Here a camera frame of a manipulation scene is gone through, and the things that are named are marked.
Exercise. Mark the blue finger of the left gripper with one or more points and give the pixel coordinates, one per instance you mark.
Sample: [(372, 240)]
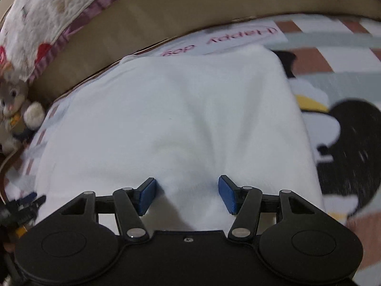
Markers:
[(32, 199)]

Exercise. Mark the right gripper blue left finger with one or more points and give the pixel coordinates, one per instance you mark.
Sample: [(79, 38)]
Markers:
[(130, 205)]

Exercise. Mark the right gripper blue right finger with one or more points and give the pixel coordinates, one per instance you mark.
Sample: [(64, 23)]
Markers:
[(244, 204)]

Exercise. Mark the cream fleece zip jacket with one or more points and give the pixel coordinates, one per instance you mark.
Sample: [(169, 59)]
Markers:
[(184, 121)]

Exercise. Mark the grey bunny plush toy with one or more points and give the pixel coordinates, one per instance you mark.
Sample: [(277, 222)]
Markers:
[(20, 118)]

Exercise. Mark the checkered floor rug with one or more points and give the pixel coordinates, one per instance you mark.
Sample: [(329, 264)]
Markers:
[(333, 70)]

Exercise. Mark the white quilt with red bears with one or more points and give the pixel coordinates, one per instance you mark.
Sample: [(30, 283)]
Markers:
[(35, 31)]

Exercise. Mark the beige bed base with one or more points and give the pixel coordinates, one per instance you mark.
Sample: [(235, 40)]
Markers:
[(111, 29)]

